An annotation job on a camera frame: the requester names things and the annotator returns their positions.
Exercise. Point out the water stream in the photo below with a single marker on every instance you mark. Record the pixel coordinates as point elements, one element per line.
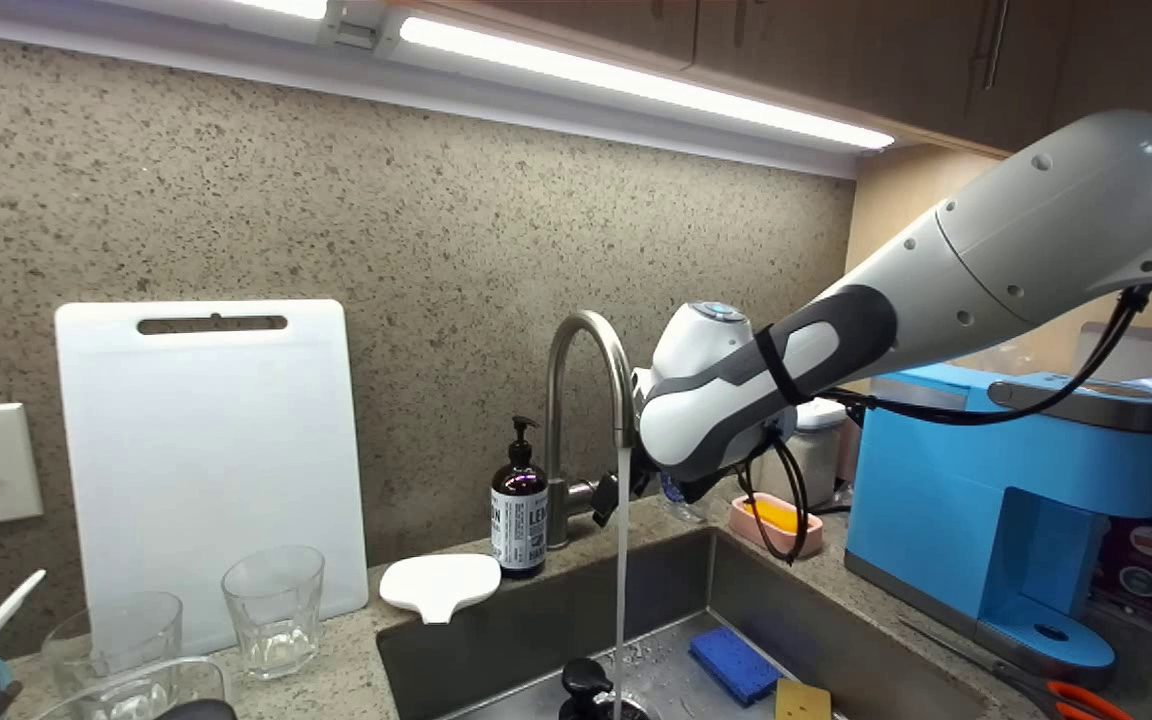
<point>622,572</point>

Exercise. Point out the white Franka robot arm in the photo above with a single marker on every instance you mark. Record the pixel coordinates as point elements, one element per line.
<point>1001,265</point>

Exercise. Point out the white soap dish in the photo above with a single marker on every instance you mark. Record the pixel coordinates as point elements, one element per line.
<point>443,580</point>

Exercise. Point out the steel sink basin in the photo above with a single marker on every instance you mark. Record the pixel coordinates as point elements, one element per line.
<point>521,627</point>

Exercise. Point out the short under-cabinet light bar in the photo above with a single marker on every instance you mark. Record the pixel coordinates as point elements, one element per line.
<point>290,6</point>

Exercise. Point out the stainless steel faucet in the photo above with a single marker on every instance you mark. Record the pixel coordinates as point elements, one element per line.
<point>557,440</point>

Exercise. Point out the wooden wall cabinets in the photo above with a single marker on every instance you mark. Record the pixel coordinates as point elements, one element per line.
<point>936,55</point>

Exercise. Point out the yellow sponge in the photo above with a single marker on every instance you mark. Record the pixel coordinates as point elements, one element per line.
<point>801,702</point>

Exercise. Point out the dark coffee pod box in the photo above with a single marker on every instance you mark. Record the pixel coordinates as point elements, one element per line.
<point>1150,564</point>

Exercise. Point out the clear canister with white lid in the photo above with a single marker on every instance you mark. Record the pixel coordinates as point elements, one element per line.
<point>823,447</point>

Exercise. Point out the blue coffee machine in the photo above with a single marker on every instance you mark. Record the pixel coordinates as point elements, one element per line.
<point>936,494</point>

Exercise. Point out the white plastic cutting board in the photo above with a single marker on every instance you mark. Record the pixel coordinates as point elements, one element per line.
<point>218,466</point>

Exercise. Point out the black sink faucet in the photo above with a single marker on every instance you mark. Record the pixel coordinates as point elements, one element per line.
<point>586,685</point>

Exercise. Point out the pink tray with yellow sponge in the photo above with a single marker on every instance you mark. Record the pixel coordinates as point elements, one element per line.
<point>768,526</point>

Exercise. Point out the blue sponge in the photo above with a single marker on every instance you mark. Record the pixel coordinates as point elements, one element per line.
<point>732,664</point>

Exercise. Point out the amber hand soap pump bottle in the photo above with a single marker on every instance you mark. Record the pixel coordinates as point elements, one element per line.
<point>517,520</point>

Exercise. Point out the long under-cabinet light bar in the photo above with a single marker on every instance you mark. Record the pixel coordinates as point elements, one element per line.
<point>643,82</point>

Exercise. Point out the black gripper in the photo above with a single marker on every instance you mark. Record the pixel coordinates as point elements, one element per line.
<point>645,485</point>

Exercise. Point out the clear glass tumbler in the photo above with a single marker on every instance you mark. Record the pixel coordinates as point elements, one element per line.
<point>274,614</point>
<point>137,639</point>

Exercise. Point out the clear glass bowl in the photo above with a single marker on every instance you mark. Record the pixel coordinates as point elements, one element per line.
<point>120,698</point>

